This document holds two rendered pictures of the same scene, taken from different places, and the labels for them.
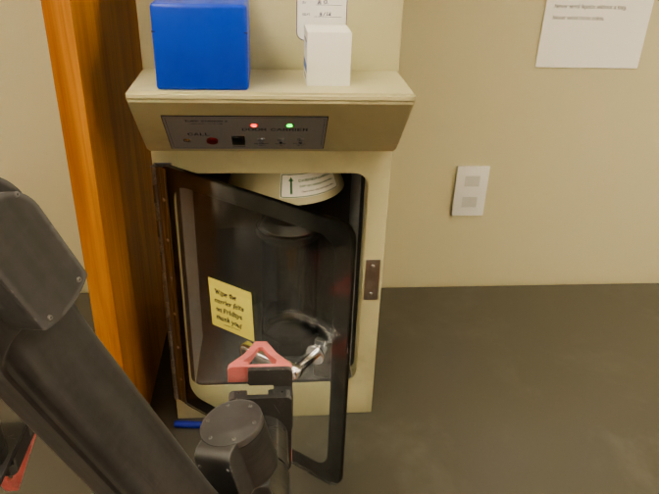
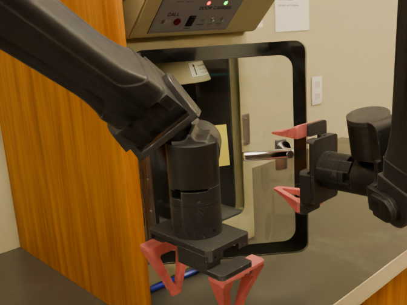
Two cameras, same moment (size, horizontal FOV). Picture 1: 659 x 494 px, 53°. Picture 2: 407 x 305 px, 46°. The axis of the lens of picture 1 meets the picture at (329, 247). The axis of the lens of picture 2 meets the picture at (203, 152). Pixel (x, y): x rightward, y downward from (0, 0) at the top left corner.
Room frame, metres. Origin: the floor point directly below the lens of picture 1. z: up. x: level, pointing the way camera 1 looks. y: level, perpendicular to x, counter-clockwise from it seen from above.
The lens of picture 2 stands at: (0.06, 0.64, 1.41)
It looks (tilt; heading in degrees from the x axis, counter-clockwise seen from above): 14 degrees down; 323
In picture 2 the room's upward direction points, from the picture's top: 4 degrees counter-clockwise
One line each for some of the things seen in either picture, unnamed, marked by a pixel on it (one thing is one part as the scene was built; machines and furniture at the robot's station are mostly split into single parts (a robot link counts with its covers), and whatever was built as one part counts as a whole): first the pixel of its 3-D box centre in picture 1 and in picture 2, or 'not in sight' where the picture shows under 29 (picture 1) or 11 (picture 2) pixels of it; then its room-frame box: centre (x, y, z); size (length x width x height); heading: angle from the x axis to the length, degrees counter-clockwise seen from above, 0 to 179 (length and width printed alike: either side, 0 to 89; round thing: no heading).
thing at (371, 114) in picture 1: (273, 122); (209, 5); (0.77, 0.07, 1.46); 0.32 x 0.11 x 0.10; 96
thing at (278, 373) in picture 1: (260, 377); (297, 143); (0.57, 0.07, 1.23); 0.09 x 0.07 x 0.07; 6
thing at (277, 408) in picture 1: (260, 448); (337, 170); (0.50, 0.06, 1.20); 0.07 x 0.07 x 0.10; 6
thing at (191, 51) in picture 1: (204, 39); not in sight; (0.76, 0.15, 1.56); 0.10 x 0.10 x 0.09; 6
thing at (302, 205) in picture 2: not in sight; (298, 184); (0.57, 0.07, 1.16); 0.09 x 0.07 x 0.07; 6
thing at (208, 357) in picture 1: (251, 328); (225, 157); (0.72, 0.10, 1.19); 0.30 x 0.01 x 0.40; 57
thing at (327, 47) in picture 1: (327, 55); not in sight; (0.78, 0.01, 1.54); 0.05 x 0.05 x 0.06; 7
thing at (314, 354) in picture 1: (280, 354); (267, 152); (0.65, 0.06, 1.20); 0.10 x 0.05 x 0.03; 57
